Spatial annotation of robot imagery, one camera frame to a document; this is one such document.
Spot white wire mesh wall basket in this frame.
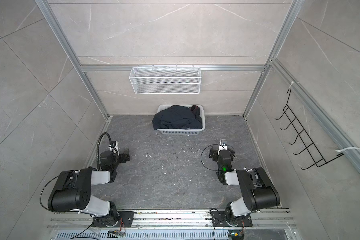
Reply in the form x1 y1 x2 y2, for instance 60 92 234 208
129 67 202 95

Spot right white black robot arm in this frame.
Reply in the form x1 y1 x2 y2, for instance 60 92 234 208
209 145 281 225

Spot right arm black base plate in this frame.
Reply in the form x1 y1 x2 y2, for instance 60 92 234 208
209 209 253 228

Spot small circuit board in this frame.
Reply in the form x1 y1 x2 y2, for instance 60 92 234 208
107 231 126 238

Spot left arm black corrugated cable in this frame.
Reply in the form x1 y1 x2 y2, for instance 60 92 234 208
96 132 113 171

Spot white plastic laundry basket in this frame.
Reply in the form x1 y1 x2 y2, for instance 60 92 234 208
156 105 206 135

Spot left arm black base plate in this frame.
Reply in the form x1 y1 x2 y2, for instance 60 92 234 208
91 211 135 228

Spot black wire hook rack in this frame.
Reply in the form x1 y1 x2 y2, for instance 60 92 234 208
275 89 344 171

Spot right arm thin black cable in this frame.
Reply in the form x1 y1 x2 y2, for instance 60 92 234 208
200 143 226 172

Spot white slotted cable duct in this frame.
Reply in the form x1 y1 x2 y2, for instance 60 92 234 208
53 230 229 240

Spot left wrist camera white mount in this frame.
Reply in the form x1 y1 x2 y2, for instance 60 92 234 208
109 141 120 156

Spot white zip tie lower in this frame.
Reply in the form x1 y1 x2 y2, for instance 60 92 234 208
335 147 360 153

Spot aluminium frame profiles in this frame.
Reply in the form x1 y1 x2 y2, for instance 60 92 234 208
36 1 360 174

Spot navy tank top red trim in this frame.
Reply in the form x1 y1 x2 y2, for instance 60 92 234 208
152 105 203 131

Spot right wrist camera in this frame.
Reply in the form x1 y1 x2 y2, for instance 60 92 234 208
219 139 228 151

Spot aluminium mounting rail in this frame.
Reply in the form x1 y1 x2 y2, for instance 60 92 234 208
46 208 297 231

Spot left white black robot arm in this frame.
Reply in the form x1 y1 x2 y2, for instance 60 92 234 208
48 149 130 227

